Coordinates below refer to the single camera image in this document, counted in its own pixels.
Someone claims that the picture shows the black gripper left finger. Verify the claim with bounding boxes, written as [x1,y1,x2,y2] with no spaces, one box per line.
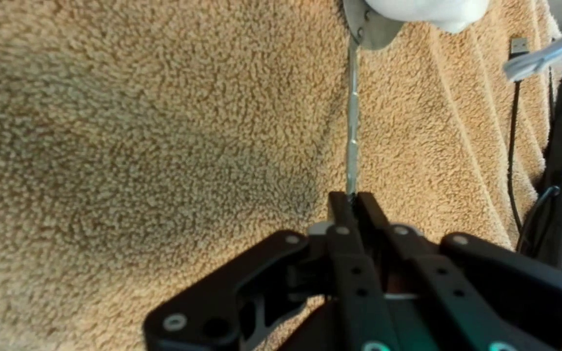
[142,192,404,351]

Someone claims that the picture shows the thin black USB cable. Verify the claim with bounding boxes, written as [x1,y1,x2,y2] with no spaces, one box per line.
[505,36,562,258]

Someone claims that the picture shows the tan terry towel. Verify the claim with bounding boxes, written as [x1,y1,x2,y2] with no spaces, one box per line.
[0,0,562,351]

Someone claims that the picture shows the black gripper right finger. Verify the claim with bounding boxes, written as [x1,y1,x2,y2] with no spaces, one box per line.
[357,192,562,351]

